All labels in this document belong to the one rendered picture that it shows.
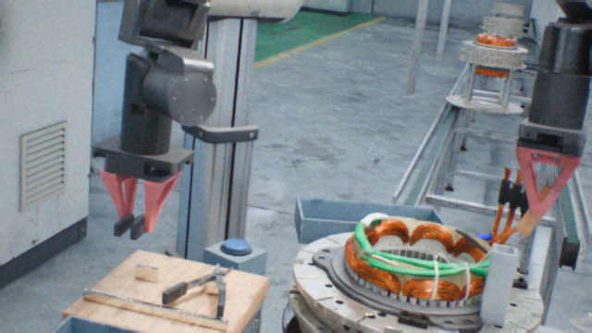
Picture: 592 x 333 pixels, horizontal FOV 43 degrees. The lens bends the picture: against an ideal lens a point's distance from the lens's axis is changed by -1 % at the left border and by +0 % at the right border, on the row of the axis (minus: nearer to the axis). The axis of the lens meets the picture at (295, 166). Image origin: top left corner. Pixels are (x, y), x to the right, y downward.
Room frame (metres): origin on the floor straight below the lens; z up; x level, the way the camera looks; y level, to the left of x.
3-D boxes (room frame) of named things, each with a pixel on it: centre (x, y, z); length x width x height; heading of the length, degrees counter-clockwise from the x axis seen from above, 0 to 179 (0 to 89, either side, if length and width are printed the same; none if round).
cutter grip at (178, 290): (0.80, 0.12, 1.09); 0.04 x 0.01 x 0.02; 153
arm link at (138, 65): (0.82, 0.17, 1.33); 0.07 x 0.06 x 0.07; 39
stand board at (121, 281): (0.84, 0.13, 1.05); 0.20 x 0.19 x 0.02; 168
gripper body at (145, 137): (0.83, 0.17, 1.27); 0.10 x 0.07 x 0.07; 78
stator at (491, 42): (3.81, -0.92, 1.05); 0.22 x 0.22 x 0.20
